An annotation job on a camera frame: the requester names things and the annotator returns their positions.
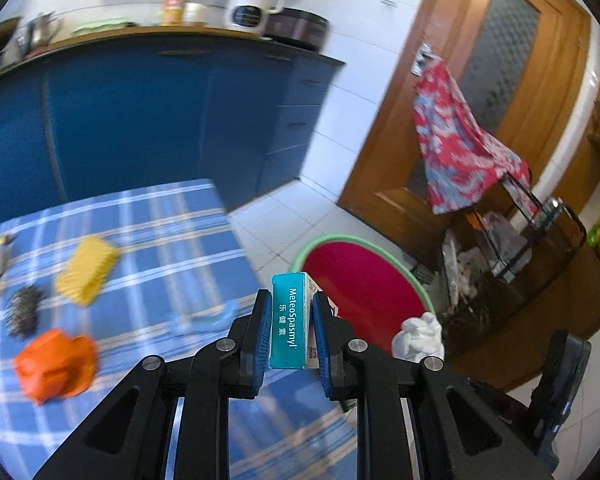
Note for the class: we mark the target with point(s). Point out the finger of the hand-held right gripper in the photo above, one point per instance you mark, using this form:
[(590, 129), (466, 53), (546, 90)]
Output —
[(560, 385)]

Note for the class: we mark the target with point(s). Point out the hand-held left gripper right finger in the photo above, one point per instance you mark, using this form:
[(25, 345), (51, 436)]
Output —
[(322, 340)]

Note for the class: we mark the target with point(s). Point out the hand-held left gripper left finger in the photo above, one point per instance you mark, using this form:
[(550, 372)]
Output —
[(262, 340)]

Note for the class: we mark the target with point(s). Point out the teal medicine box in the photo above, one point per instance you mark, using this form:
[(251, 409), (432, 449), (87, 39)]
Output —
[(290, 325)]

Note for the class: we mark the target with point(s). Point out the red basin with green rim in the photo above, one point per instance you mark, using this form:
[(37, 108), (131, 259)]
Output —
[(365, 280)]

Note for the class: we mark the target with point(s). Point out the white cloth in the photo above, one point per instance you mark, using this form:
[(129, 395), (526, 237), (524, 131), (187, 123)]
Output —
[(419, 337)]

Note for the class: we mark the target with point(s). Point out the light blue plastic hook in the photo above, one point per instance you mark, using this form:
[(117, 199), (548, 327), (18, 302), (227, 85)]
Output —
[(205, 317)]

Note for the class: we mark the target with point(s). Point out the yellow sponge back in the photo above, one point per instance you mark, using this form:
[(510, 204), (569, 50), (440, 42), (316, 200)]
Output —
[(87, 272)]

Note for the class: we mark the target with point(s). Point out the wooden door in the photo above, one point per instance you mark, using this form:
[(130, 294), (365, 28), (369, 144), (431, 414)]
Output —
[(395, 150)]

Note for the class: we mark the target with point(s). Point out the orange plastic bag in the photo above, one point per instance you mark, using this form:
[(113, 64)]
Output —
[(55, 365)]

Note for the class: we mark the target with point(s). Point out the red floral cloth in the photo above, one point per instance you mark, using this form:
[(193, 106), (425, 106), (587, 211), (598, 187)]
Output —
[(450, 145)]

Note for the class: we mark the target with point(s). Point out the steel wool scrubber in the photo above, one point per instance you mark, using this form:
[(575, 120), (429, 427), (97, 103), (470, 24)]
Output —
[(24, 312)]

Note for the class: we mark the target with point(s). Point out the blue kitchen base cabinets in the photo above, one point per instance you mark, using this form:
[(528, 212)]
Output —
[(130, 120)]

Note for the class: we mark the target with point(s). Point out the dark rice cooker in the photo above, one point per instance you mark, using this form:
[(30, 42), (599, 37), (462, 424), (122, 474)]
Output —
[(297, 27)]

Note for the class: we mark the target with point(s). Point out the white electric kettle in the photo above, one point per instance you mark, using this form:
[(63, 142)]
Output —
[(250, 2)]

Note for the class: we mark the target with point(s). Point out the yellow tin can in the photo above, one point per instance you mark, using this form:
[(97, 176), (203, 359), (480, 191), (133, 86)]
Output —
[(174, 10)]

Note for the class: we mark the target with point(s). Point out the green tray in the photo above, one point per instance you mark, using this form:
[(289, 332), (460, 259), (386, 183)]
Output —
[(105, 26)]

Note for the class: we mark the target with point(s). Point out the steel teapot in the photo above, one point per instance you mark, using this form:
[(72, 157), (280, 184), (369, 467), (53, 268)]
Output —
[(42, 32)]

